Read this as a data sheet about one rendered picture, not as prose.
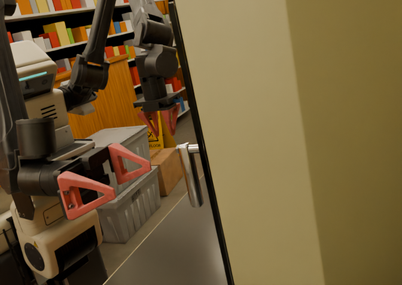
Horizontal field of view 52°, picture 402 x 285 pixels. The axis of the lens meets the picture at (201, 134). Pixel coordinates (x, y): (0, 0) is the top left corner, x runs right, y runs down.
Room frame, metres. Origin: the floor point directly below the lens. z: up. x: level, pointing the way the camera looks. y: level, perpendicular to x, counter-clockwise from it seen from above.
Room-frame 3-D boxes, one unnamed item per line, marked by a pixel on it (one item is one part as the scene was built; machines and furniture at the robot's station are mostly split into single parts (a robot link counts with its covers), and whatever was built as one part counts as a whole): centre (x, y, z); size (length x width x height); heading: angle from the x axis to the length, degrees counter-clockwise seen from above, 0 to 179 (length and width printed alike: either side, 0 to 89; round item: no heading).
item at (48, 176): (0.62, 0.21, 1.16); 0.10 x 0.07 x 0.07; 153
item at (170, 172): (3.38, 0.44, 0.14); 0.41 x 0.32 x 0.28; 159
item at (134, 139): (2.82, 0.68, 0.49); 0.60 x 0.42 x 0.33; 153
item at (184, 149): (0.50, 0.01, 1.17); 0.05 x 0.03 x 0.10; 63
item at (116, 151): (0.62, 0.13, 1.15); 0.09 x 0.07 x 0.07; 63
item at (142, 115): (1.01, 0.10, 1.14); 0.07 x 0.07 x 0.09; 64
